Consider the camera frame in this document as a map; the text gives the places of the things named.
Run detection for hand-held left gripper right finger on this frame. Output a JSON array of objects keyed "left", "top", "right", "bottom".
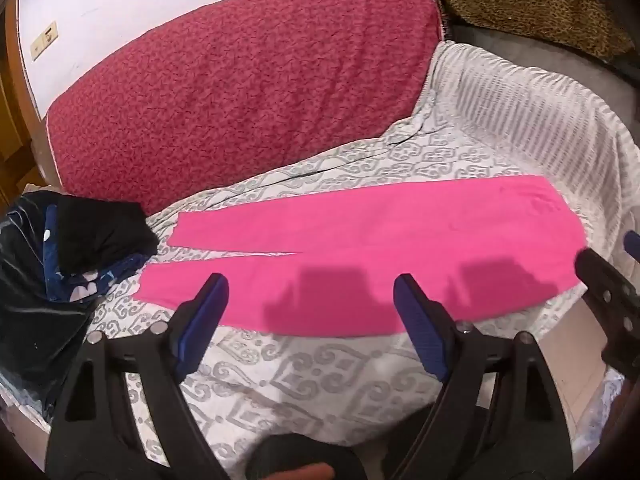
[{"left": 387, "top": 273, "right": 573, "bottom": 480}]

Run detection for wooden door frame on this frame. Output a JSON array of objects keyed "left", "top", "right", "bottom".
[{"left": 0, "top": 0, "right": 61, "bottom": 201}]

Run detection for beige mattress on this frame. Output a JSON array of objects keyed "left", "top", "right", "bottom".
[{"left": 480, "top": 287, "right": 626, "bottom": 461}]

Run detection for pink pants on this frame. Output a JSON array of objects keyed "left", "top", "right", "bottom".
[{"left": 136, "top": 174, "right": 588, "bottom": 338}]

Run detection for person's left hand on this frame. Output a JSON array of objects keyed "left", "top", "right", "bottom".
[{"left": 279, "top": 462, "right": 337, "bottom": 480}]

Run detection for dark shiny cloth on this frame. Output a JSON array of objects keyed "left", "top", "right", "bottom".
[{"left": 0, "top": 192, "right": 101, "bottom": 426}]

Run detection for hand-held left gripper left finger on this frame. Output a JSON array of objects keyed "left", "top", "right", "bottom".
[{"left": 44, "top": 273, "right": 231, "bottom": 480}]

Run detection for beige wall switch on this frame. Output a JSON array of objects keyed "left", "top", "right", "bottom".
[{"left": 30, "top": 21, "right": 60, "bottom": 63}]

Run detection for white striped blanket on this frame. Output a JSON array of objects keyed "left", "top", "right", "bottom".
[{"left": 410, "top": 40, "right": 640, "bottom": 311}]

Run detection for blue printed cloth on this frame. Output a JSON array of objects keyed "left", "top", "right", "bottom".
[{"left": 42, "top": 205, "right": 151, "bottom": 303}]

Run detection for leopard print cloth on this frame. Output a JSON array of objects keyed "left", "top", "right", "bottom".
[{"left": 412, "top": 0, "right": 636, "bottom": 58}]

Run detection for black cloth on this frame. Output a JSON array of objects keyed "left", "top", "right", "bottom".
[{"left": 55, "top": 195, "right": 158, "bottom": 278}]

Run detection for red patterned mattress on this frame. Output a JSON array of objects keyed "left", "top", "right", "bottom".
[{"left": 45, "top": 0, "right": 443, "bottom": 216}]

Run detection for white grey patterned bedsheet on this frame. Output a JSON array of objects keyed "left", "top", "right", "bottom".
[{"left": 85, "top": 110, "right": 601, "bottom": 480}]

